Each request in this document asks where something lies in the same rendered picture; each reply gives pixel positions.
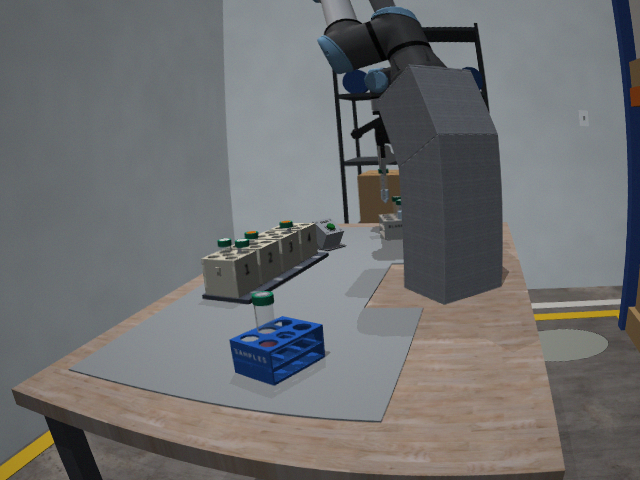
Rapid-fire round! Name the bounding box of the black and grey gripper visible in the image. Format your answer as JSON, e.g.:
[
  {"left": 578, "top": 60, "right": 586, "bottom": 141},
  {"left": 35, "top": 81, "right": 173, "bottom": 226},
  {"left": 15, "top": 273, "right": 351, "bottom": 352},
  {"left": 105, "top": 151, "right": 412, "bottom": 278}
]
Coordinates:
[{"left": 372, "top": 111, "right": 396, "bottom": 176}]

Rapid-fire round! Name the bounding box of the blue tube rack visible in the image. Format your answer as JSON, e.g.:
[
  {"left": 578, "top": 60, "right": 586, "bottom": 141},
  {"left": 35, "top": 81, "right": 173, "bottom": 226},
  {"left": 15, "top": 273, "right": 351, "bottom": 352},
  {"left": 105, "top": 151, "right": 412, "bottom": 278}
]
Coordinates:
[{"left": 229, "top": 316, "right": 325, "bottom": 386}]

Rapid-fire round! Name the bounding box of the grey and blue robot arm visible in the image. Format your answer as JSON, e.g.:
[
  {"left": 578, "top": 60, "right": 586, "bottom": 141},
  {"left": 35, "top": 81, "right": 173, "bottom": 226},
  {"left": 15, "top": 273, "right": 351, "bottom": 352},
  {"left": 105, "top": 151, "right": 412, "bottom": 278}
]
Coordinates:
[{"left": 313, "top": 0, "right": 447, "bottom": 111}]

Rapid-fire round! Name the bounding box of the grey bench mat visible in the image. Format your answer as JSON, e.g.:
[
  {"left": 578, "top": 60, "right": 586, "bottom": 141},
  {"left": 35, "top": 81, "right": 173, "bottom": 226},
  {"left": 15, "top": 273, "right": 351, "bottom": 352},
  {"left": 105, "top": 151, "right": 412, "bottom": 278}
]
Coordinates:
[{"left": 69, "top": 227, "right": 423, "bottom": 423}]

